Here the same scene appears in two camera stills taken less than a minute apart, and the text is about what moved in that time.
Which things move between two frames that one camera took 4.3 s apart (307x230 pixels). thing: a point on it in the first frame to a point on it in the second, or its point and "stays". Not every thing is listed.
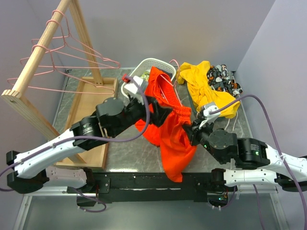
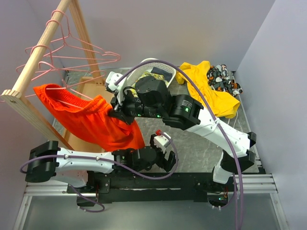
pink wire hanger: [171, 84] to [65, 87]
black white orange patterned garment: [220, 79] stays
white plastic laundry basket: [145, 66] stays
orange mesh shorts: [172, 134] to [90, 116]
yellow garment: [202, 93] stays
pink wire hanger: [69, 75] to [55, 70]
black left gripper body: [135, 112] to [160, 160]
